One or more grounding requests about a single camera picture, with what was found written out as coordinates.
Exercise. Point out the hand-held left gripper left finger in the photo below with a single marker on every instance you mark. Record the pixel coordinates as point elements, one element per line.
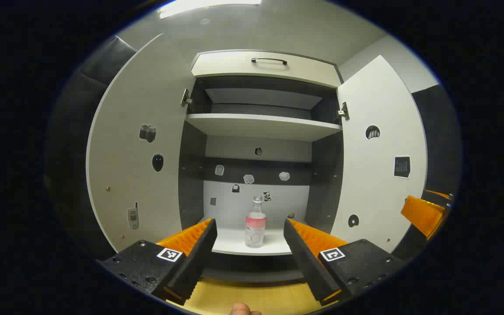
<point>201,249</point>

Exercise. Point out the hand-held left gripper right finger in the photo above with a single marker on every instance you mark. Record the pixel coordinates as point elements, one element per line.
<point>302,253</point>

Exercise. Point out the white cabinet door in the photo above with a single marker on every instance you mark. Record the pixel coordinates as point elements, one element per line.
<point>379,197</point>
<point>134,175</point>

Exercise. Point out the white cabinet drawer front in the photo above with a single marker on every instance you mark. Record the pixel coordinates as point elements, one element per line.
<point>234,65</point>

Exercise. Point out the ceiling light panel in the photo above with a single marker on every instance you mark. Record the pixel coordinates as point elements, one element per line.
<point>204,6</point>

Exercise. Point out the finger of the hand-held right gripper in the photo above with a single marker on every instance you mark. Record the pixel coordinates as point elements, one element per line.
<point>440,197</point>
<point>422,214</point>

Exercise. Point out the white grey cabinet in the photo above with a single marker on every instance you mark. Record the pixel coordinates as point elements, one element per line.
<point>190,175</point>

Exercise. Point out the white cabinet shelf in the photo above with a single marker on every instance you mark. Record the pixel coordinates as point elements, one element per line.
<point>260,124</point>

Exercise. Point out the metal door hinge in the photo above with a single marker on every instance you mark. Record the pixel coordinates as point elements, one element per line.
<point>186,98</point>
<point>344,111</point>

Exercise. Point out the clear bottle pink label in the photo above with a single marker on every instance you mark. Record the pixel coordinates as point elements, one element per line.
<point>255,227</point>

